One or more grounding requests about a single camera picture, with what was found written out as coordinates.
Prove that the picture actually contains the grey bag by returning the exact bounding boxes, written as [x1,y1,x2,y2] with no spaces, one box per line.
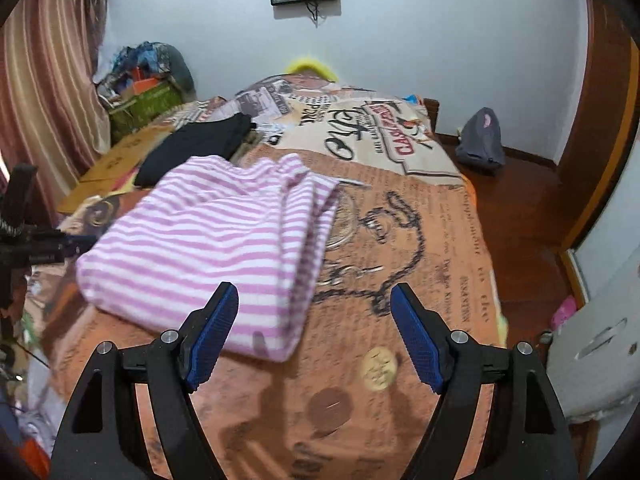
[456,107,506,170]

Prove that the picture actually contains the striped brown curtain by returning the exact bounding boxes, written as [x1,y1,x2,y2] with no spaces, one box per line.
[0,0,113,221]

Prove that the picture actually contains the printed blanket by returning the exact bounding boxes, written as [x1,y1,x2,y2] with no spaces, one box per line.
[30,74,506,480]

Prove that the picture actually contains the green bin with clutter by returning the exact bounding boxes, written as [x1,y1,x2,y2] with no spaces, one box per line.
[95,41,196,101]

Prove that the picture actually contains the wooden bed frame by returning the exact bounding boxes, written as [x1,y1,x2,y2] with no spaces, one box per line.
[422,97,441,136]

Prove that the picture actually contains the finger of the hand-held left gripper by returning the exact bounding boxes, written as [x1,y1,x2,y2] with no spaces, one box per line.
[27,230,98,266]

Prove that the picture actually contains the yellow foam bumper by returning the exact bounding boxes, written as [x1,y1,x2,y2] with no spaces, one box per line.
[285,55,341,83]

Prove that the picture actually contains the brown folded board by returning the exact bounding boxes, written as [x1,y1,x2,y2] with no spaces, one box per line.
[57,125,176,214]

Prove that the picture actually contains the pink striped pants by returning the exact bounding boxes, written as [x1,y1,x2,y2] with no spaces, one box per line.
[76,154,342,362]

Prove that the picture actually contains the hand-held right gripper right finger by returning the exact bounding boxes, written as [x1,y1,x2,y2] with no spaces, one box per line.
[390,282,571,480]

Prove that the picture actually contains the black folded garment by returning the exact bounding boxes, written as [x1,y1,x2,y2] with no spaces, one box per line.
[134,112,252,187]

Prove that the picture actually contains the green storage box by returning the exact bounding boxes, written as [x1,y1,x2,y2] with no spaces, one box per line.
[107,82,183,133]

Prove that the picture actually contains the pink plastic item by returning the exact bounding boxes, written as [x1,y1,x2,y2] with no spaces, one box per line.
[550,296,578,331]

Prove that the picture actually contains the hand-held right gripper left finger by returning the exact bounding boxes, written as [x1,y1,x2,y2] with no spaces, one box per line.
[50,281,241,480]

